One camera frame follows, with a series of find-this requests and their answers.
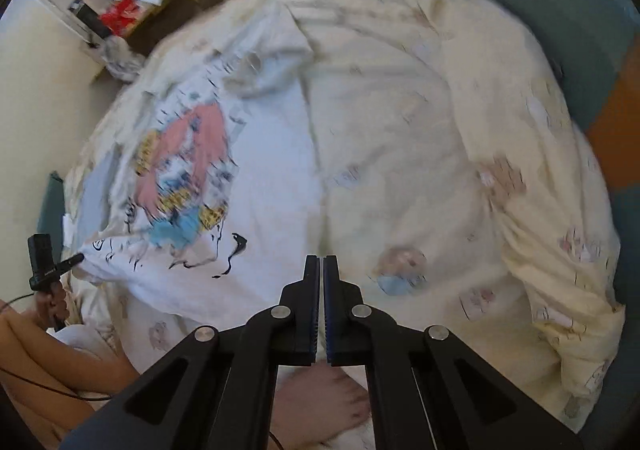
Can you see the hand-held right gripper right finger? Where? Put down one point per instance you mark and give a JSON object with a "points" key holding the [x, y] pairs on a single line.
{"points": [[334, 320]]}

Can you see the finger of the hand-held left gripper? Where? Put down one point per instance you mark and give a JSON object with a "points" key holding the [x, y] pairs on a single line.
{"points": [[72, 262]]}

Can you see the red printed box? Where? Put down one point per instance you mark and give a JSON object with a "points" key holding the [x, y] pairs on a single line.
{"points": [[120, 18]]}

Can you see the person's bare foot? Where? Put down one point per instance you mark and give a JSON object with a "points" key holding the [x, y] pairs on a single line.
{"points": [[320, 405]]}

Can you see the person's left hand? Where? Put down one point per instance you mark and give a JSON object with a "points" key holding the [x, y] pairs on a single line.
{"points": [[41, 306]]}

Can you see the yellow bear print duvet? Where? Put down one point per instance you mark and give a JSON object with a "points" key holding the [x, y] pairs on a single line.
{"points": [[425, 130]]}

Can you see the white printed t-shirt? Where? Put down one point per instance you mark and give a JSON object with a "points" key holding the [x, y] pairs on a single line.
{"points": [[270, 180]]}

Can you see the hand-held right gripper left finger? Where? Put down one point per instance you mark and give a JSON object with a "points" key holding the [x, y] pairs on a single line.
{"points": [[310, 320]]}

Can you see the light blue shirt black sleeves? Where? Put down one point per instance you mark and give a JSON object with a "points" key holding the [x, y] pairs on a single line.
{"points": [[97, 190]]}

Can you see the grey tabby cat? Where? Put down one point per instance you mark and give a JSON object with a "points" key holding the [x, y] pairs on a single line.
{"points": [[120, 60]]}

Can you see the small white cloth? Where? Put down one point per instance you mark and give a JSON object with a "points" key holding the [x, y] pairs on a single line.
{"points": [[67, 230]]}

